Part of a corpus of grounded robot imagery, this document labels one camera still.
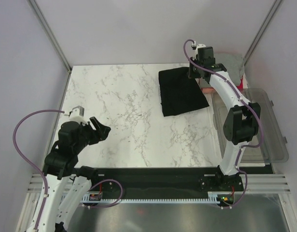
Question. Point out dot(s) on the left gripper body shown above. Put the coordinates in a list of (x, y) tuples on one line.
[(86, 132)]

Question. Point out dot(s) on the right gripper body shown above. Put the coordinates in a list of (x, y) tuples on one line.
[(193, 70)]

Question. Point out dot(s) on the black t-shirt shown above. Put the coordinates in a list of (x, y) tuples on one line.
[(179, 94)]

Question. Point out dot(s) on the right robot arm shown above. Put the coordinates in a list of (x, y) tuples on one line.
[(242, 122)]

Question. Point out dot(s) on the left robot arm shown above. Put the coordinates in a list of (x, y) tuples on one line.
[(53, 212)]

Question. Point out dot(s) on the folded grey t-shirt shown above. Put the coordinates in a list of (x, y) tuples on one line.
[(234, 63)]

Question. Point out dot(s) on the folded peach t-shirt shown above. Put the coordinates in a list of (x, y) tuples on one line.
[(206, 89)]

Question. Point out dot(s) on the folded red t-shirt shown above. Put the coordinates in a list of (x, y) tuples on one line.
[(242, 85)]

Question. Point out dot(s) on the clear plastic bin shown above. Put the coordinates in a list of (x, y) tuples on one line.
[(273, 149)]

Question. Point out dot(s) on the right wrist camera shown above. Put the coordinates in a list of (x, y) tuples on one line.
[(196, 47)]

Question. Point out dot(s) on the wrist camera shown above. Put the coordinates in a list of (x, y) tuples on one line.
[(196, 47), (77, 115)]

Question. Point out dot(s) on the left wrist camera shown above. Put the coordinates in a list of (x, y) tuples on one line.
[(77, 115)]

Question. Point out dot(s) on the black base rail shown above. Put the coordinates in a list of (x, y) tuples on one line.
[(163, 182)]

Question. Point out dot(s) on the right aluminium frame post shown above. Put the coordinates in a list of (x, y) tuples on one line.
[(263, 28)]

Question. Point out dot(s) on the aluminium frame post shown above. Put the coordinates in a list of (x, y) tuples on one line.
[(263, 28), (49, 33)]

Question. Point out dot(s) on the left aluminium frame post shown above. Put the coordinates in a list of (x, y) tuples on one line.
[(49, 33)]

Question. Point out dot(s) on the white slotted cable duct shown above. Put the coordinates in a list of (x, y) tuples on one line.
[(211, 198)]

